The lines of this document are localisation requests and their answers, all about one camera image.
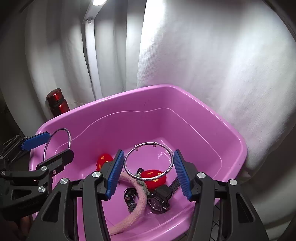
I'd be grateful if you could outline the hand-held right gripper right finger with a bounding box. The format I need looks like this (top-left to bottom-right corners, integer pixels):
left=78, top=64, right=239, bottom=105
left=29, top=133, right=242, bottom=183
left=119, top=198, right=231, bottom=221
left=173, top=149, right=270, bottom=241

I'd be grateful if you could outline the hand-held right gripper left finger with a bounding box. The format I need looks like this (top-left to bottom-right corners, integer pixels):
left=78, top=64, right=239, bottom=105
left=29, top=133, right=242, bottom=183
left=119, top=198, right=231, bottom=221
left=25, top=149, right=125, bottom=241

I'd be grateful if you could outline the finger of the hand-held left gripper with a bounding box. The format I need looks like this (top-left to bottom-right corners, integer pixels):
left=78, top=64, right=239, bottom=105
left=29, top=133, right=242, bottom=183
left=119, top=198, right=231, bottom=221
left=0, top=131, right=52, bottom=163
left=0, top=149, right=75, bottom=193

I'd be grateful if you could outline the thin large silver ring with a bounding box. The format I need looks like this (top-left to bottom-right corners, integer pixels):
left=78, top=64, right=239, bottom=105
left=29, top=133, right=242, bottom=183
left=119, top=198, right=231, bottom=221
left=43, top=128, right=71, bottom=167

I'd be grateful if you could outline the black studded hair clip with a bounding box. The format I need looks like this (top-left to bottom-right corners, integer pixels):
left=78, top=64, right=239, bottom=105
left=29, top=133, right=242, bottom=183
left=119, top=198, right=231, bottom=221
left=123, top=167, right=143, bottom=212

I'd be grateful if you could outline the silver bangle with clasp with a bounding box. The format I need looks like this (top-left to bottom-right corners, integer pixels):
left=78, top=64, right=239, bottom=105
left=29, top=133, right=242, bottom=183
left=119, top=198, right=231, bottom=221
left=124, top=142, right=174, bottom=181

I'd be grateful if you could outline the black wrist watch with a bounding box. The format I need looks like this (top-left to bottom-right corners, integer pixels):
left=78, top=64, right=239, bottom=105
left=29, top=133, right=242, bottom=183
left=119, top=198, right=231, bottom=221
left=147, top=176, right=181, bottom=209

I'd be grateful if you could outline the pink fluffy strawberry headband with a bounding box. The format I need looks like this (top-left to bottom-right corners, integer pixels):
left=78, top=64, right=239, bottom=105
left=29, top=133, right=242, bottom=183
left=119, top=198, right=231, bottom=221
left=96, top=152, right=167, bottom=235

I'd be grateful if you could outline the pink plastic tub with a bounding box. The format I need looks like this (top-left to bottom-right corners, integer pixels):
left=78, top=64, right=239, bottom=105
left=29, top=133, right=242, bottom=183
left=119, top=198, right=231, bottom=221
left=29, top=84, right=248, bottom=241

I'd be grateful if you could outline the red metal bottle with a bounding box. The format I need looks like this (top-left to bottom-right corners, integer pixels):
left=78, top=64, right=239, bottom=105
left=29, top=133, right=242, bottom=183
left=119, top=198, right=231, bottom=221
left=46, top=88, right=70, bottom=117

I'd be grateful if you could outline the white checked tablecloth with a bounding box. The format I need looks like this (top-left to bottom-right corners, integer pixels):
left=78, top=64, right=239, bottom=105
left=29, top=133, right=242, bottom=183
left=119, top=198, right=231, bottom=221
left=209, top=205, right=220, bottom=241

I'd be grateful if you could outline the white curtain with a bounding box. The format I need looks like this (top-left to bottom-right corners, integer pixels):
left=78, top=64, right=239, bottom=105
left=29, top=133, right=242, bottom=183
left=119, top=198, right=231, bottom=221
left=0, top=0, right=296, bottom=241

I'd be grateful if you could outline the white vertical rail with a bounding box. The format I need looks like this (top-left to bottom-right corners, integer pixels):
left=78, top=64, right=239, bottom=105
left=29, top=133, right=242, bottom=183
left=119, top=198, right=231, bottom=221
left=81, top=18, right=103, bottom=99

